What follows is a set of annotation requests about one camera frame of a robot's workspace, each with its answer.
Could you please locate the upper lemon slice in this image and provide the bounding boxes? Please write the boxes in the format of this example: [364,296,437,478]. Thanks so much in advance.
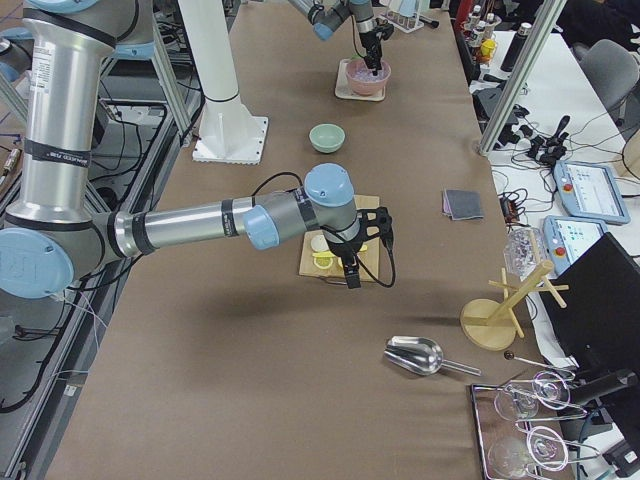
[312,251,335,270]

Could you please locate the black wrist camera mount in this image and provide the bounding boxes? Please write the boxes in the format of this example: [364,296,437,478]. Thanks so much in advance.
[356,207,394,251]

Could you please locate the black water bottle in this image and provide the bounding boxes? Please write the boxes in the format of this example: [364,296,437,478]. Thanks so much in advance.
[500,22,532,73]

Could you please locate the pink bowl of ice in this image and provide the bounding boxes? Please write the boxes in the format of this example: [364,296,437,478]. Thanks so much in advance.
[345,59,391,96]

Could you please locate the green ceramic bowl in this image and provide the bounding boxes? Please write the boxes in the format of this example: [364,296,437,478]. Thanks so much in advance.
[309,123,346,154]

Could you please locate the black monitor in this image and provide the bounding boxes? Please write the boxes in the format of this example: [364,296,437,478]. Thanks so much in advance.
[540,233,639,373]

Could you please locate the lower teach pendant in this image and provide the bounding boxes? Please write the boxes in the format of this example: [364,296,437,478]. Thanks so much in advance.
[542,215,608,275]

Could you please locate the white camera pedestal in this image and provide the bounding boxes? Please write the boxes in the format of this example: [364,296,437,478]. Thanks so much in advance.
[179,0,268,165]

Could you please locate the black camera cable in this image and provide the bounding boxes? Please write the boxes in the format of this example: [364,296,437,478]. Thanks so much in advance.
[249,172,397,289]

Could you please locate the bamboo cutting board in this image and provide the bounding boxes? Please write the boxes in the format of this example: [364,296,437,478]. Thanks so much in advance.
[299,194,381,281]

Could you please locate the grey folded cloth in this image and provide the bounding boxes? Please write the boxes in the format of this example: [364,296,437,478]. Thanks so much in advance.
[442,189,484,220]

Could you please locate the teach pendant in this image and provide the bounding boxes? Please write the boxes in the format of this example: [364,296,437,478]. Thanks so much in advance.
[542,215,608,275]
[553,160,631,225]

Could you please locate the beige rabbit tray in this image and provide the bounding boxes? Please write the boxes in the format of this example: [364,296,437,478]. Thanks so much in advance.
[334,59,386,102]

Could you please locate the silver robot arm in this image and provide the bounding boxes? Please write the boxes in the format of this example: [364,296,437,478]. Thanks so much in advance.
[289,0,392,73]
[1,1,366,299]

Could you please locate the upper teach pendant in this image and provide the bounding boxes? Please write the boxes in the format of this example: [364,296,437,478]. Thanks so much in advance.
[553,160,631,225]

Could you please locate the steel ice scoop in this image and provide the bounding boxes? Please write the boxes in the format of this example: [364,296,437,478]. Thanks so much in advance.
[384,336,482,377]

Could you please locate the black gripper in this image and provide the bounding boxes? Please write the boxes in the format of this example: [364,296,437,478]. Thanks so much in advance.
[324,227,365,289]
[360,30,382,71]

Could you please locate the wooden cup tree stand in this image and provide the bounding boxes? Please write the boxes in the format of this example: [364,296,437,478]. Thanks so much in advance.
[460,260,570,351]

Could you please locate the black wire glass rack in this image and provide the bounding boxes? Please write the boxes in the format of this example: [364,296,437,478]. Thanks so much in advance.
[467,369,640,480]

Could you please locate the aluminium frame post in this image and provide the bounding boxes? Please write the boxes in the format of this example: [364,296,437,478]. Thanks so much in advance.
[478,0,566,157]

